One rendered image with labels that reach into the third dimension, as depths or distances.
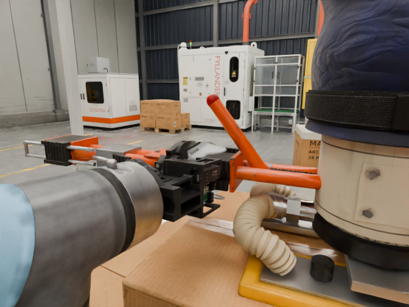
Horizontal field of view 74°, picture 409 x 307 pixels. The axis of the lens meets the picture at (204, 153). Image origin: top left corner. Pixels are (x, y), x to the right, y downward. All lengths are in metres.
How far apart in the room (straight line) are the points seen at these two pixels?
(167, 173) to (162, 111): 7.50
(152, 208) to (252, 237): 0.16
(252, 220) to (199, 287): 0.12
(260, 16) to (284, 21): 0.95
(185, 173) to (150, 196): 0.09
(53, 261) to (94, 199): 0.05
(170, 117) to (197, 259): 7.29
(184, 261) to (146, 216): 0.20
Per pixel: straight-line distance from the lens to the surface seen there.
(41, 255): 0.22
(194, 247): 0.49
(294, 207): 0.46
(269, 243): 0.39
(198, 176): 0.35
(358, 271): 0.41
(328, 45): 0.39
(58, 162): 0.65
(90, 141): 0.66
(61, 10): 4.16
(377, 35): 0.35
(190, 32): 13.08
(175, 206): 0.30
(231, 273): 0.44
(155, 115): 8.02
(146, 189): 0.28
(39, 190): 0.23
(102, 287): 1.28
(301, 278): 0.41
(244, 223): 0.40
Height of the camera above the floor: 1.33
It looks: 14 degrees down
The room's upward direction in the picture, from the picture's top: straight up
